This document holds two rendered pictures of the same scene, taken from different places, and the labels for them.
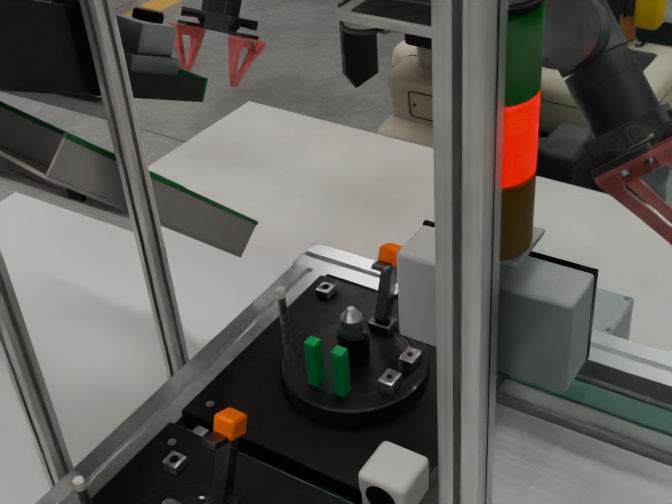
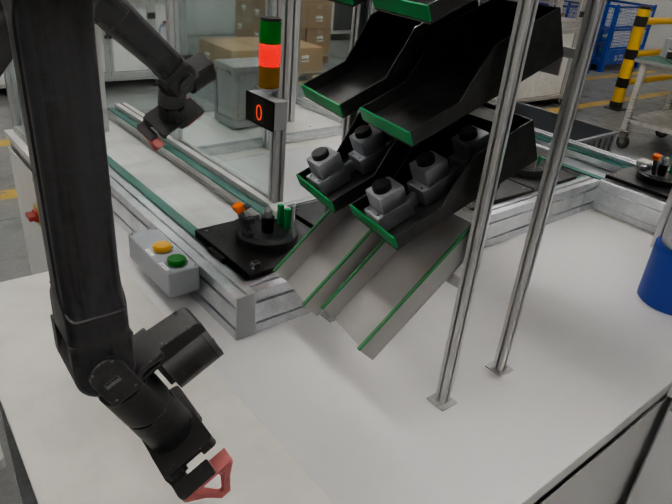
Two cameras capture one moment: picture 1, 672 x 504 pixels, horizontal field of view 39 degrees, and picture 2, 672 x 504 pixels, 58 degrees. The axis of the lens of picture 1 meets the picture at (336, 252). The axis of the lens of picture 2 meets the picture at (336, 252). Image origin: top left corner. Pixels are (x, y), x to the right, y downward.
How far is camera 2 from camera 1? 1.88 m
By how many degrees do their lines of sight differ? 116
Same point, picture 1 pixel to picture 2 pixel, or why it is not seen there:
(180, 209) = (320, 231)
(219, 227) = (298, 255)
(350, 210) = not seen: hidden behind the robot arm
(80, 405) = not seen: hidden behind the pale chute
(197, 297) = (303, 373)
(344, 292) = (246, 264)
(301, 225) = (201, 406)
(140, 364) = (349, 344)
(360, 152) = (81, 475)
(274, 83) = not seen: outside the picture
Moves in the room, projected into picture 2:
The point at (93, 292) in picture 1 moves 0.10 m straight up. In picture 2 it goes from (370, 401) to (376, 357)
